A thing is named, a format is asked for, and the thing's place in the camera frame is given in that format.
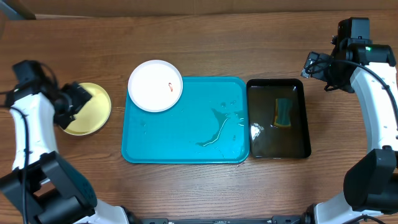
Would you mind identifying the black water tray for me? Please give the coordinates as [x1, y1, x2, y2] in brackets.
[246, 78, 312, 159]

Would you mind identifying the white plate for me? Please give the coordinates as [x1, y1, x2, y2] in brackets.
[127, 60, 183, 113]

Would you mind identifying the teal plastic tray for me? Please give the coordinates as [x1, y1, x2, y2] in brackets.
[121, 77, 250, 164]

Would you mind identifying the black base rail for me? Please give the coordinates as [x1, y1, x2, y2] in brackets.
[138, 215, 313, 224]

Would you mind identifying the yellow plate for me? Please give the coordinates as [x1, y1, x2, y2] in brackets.
[63, 83, 112, 136]

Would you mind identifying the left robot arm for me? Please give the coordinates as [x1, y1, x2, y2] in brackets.
[1, 83, 136, 224]

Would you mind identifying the green yellow sponge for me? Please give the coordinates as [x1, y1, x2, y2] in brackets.
[273, 98, 293, 128]

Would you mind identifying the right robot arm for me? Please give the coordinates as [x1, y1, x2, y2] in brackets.
[302, 42, 397, 223]

